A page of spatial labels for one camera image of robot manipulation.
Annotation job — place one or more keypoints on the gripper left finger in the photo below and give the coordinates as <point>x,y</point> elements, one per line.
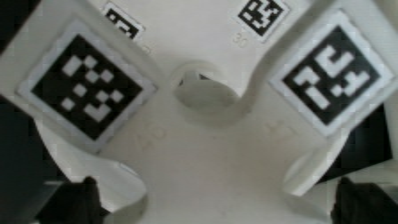
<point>73,207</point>

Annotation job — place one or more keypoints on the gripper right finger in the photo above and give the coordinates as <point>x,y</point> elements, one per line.
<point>363,206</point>

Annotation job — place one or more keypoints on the white cross table base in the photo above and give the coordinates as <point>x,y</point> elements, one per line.
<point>199,168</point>

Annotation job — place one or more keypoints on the white cylindrical table leg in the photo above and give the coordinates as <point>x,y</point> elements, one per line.
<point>203,93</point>

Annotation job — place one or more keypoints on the white round table top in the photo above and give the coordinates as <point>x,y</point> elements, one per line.
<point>205,33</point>

